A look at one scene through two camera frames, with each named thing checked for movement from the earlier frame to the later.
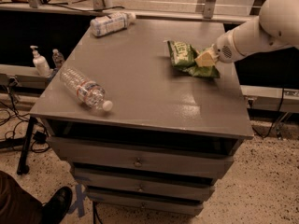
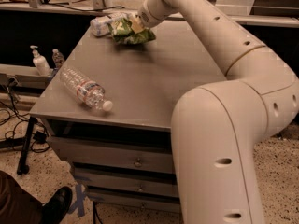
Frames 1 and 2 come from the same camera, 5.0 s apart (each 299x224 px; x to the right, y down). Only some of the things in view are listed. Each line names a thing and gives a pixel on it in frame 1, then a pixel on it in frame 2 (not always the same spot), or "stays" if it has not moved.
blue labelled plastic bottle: x=110 y=23 stays
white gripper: x=224 y=49 -> x=146 y=15
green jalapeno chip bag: x=183 y=58 -> x=123 y=31
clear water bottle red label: x=87 y=91 stays
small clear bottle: x=58 y=58 stays
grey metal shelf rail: x=22 y=77 stays
